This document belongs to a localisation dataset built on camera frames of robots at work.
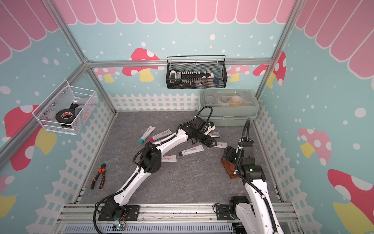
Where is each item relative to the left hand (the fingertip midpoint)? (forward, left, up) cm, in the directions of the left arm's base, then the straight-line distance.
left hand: (211, 143), depth 96 cm
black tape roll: (-5, +74, +30) cm, 80 cm away
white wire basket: (+8, +73, +29) cm, 79 cm away
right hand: (-12, -8, +12) cm, 19 cm away
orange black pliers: (-19, +66, -4) cm, 69 cm away
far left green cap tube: (+10, +45, -3) cm, 46 cm away
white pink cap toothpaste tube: (+7, +35, -3) cm, 36 cm away
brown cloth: (-16, -11, -2) cm, 20 cm away
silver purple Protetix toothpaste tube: (+10, -4, -4) cm, 11 cm away
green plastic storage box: (+25, -13, +9) cm, 30 cm away
